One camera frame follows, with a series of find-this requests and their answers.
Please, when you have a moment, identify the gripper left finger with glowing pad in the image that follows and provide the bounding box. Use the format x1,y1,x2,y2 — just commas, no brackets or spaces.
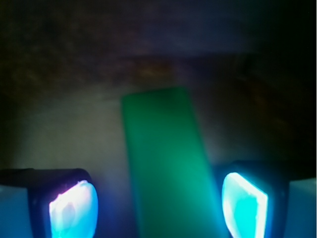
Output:
0,169,99,238

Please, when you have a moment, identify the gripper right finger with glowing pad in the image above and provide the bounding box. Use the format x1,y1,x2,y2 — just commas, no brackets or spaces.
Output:
217,161,317,238

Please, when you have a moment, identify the green rectangular block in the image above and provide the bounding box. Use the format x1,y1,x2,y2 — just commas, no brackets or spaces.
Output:
122,88,228,238

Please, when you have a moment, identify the brown paper bag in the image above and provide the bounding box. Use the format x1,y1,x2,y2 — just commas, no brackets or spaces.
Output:
0,0,316,187

